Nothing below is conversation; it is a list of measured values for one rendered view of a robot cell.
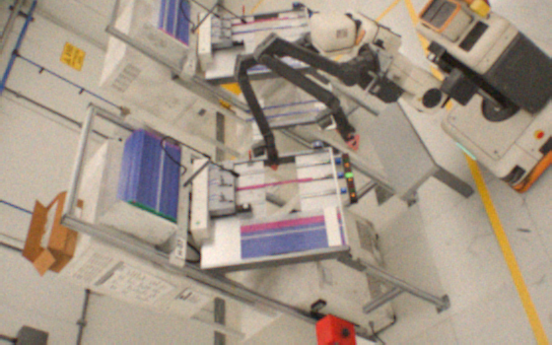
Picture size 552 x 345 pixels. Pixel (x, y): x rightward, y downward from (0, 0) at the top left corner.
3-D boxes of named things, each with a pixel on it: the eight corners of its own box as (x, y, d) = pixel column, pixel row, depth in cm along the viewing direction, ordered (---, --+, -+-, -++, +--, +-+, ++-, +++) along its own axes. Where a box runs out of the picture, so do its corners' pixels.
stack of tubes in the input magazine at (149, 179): (181, 147, 337) (137, 125, 324) (176, 221, 301) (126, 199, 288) (169, 161, 343) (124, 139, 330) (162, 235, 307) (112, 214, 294)
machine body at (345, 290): (379, 226, 399) (307, 186, 369) (402, 323, 350) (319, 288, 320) (311, 275, 433) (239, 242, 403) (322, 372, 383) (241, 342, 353)
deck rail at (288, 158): (331, 155, 353) (330, 147, 348) (332, 157, 351) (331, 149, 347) (206, 172, 356) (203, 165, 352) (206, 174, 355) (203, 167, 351)
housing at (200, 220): (213, 174, 355) (208, 157, 345) (212, 244, 321) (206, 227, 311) (199, 176, 356) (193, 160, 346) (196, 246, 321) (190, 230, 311)
